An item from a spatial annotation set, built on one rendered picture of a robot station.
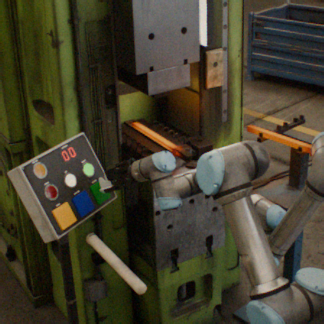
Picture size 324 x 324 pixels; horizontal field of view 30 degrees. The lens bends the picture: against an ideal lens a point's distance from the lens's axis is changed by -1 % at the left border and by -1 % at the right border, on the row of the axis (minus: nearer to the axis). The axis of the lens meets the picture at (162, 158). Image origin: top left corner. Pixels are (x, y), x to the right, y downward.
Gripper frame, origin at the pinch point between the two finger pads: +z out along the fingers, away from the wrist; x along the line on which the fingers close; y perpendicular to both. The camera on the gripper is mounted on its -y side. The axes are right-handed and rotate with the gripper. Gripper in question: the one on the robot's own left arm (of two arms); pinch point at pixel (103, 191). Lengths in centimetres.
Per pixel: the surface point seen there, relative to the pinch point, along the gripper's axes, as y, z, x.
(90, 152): 14.5, 2.0, -4.6
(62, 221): -1.1, 1.2, 22.4
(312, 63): -26, 96, -407
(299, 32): 6, 96, -409
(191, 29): 39, -30, -54
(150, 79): 28.6, -14.1, -36.1
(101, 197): -1.7, 1.3, 1.1
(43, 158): 20.9, 1.9, 16.1
